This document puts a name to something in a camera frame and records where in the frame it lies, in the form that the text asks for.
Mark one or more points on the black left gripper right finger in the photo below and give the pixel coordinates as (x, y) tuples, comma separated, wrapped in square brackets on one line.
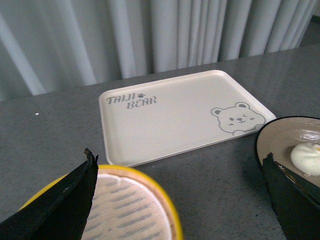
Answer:
[(295, 200)]

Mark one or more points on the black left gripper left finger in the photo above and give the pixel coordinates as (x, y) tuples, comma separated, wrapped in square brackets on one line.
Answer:
[(61, 212)]

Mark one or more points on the white steamed bun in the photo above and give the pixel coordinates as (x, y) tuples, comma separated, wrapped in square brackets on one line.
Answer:
[(306, 158)]

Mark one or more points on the beige plate with black rim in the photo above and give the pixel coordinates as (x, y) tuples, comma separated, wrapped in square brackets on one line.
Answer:
[(281, 135)]

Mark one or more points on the cream bear print tray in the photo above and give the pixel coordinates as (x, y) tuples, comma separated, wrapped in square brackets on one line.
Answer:
[(159, 119)]

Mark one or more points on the white steamer liner cloth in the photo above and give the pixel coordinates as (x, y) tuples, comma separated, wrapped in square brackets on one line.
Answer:
[(124, 209)]

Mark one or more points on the grey pleated curtain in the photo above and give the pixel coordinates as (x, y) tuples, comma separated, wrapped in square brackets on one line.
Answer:
[(52, 45)]

